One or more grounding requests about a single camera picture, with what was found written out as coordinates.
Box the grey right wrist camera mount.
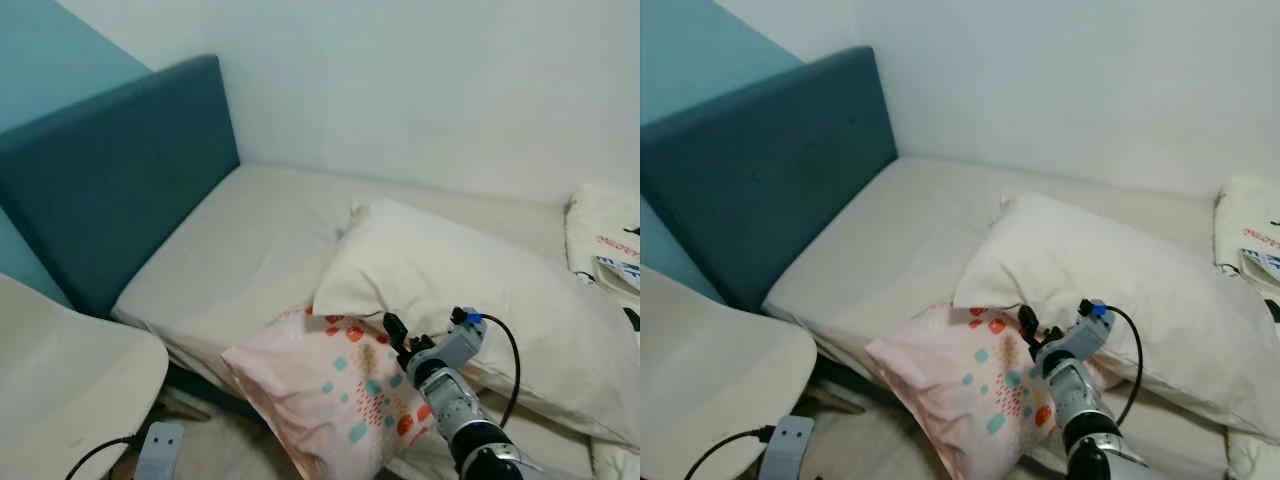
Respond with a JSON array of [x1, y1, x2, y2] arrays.
[[1036, 299, 1114, 367], [408, 308, 489, 375]]

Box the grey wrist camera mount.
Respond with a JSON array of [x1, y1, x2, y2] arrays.
[[408, 308, 489, 375], [758, 415, 817, 480], [1036, 299, 1114, 367], [133, 421, 186, 480]]

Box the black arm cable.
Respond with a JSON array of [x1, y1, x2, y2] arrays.
[[65, 434, 141, 480], [476, 314, 523, 431], [685, 427, 777, 480], [1104, 305, 1145, 429]]

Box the pink patterned pillow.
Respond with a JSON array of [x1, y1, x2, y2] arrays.
[[865, 298, 1113, 480], [221, 304, 441, 480]]

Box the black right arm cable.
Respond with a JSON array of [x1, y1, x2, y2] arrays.
[[476, 314, 523, 431], [1104, 305, 1145, 429]]

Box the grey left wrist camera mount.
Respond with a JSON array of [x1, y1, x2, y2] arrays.
[[133, 421, 186, 480], [758, 415, 817, 480]]

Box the white printed cloth bag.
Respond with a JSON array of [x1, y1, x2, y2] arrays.
[[1213, 177, 1280, 323], [564, 182, 641, 323]]

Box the blue white printed packet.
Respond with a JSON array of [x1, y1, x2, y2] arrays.
[[1240, 247, 1280, 287], [596, 254, 641, 299]]

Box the plain cream pillow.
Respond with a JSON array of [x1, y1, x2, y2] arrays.
[[312, 198, 641, 447], [952, 192, 1280, 443]]

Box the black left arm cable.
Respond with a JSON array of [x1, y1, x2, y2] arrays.
[[65, 434, 141, 480], [685, 427, 777, 480]]

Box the cream bed mattress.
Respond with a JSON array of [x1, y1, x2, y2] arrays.
[[762, 155, 1280, 480], [110, 163, 641, 480]]

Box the teal upholstered headboard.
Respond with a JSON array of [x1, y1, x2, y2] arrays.
[[640, 45, 899, 313], [0, 54, 241, 319]]

